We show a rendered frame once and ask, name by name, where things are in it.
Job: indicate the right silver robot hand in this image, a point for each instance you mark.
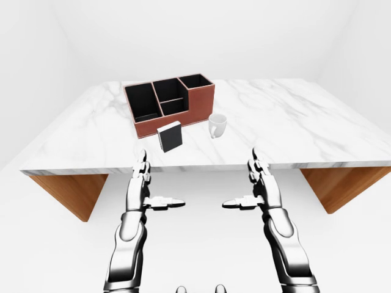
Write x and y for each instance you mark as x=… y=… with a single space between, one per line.
x=268 y=189

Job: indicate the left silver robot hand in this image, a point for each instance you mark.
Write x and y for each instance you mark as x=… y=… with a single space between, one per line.
x=136 y=192

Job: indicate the black book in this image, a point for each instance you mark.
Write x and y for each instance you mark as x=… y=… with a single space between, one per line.
x=171 y=138

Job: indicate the red-brown desk caddy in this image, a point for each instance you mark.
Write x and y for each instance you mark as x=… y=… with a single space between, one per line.
x=171 y=103

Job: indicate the wooden table leg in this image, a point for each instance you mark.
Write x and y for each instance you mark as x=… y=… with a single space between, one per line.
x=73 y=192
x=342 y=187

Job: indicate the white mug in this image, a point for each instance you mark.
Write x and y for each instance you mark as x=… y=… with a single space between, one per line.
x=217 y=125

